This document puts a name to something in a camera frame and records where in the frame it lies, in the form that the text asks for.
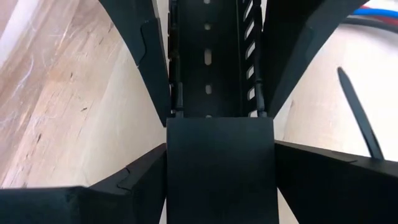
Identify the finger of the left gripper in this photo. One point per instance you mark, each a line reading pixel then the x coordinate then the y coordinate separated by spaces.
pixel 146 46
pixel 289 46

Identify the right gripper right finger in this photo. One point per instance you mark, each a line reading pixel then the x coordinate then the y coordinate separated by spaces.
pixel 342 193

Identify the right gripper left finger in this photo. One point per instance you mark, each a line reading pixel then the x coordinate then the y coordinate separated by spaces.
pixel 77 207

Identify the black zip tie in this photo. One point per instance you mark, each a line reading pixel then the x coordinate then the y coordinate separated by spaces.
pixel 357 115

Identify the black duct cover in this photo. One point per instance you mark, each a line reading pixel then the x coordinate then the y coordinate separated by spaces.
pixel 220 171

